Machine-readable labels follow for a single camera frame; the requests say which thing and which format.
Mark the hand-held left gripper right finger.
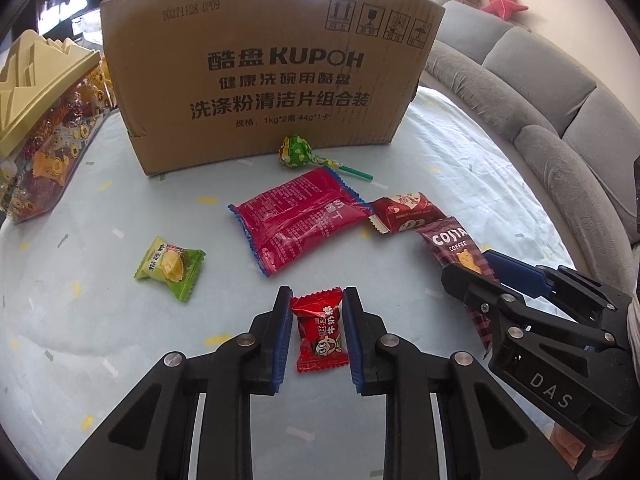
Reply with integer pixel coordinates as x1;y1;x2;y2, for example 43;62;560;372
342;286;576;480

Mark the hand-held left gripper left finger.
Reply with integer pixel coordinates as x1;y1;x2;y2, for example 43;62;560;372
55;286;294;480

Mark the dark red snack packet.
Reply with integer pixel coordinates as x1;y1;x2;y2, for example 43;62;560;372
367;191;448;236

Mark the striped brown coffee sachet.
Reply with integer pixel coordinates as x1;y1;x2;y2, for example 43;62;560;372
412;216;501;356

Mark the small red candy packet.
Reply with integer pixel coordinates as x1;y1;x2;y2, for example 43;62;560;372
290;287;349;373

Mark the black upright piano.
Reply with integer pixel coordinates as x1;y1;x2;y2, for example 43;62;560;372
30;0;118;53

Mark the green wrapped lollipop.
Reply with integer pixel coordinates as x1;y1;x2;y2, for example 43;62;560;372
277;133;374;182

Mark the red star pillow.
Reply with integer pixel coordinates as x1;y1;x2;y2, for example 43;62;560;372
486;0;530;22

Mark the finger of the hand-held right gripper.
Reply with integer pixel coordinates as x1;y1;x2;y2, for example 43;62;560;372
441;262;532;352
482;249;632;341

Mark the large pink-red snack packet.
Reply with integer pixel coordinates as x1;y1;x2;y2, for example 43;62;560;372
227;167;373;277

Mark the green yellow candy packet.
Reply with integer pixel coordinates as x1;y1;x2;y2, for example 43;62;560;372
133;236;206;303

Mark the grey sofa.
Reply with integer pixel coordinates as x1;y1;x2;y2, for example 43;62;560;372
420;0;640;291

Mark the person's right hand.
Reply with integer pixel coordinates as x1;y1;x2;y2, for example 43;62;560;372
552;417;596;462

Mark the candy jar with yellow lid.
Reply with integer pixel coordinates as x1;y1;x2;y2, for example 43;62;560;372
0;30;113;225

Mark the brown cardboard box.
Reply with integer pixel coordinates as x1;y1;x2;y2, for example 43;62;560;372
99;0;447;177

